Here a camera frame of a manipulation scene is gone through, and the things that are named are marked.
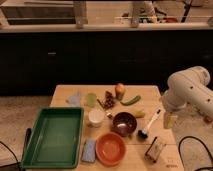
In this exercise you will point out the white cup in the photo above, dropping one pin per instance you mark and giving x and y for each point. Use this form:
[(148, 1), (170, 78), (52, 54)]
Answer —
[(96, 117)]

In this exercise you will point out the whiteboard eraser block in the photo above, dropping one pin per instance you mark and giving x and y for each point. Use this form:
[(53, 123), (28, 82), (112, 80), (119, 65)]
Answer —
[(155, 149)]

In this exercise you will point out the black handle tool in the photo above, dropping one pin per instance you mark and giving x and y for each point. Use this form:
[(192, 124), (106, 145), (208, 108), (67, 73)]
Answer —
[(27, 138)]

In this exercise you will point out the green cucumber toy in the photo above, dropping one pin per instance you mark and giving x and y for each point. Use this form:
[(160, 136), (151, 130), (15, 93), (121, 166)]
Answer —
[(132, 101)]

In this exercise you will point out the orange topped bottle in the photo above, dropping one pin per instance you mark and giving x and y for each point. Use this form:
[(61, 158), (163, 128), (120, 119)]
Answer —
[(119, 91)]

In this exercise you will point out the brown pinecone object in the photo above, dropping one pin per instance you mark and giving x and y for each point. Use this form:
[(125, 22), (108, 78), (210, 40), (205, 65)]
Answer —
[(109, 101)]

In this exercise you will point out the green plastic tray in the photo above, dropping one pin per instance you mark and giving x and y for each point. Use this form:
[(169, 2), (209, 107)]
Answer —
[(55, 139)]

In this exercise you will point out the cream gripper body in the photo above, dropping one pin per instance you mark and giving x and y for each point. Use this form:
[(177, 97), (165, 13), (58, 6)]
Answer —
[(169, 120)]

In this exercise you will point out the light green cup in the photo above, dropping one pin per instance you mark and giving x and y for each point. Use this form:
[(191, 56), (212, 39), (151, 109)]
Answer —
[(91, 99)]

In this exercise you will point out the dark red bowl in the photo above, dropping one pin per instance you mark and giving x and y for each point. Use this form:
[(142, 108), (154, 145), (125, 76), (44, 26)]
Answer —
[(124, 124)]

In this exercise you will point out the pale blue cloth piece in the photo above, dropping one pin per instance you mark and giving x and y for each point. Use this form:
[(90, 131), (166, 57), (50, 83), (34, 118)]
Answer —
[(74, 100)]

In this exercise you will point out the orange bowl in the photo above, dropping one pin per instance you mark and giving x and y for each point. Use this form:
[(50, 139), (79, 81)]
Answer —
[(110, 149)]

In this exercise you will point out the black cabinet front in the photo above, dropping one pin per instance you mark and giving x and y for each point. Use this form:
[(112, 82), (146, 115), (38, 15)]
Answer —
[(35, 63)]

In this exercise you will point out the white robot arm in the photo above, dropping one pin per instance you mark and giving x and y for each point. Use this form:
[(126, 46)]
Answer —
[(187, 86)]

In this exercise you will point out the blue sponge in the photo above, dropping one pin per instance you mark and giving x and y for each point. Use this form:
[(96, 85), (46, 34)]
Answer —
[(88, 154)]

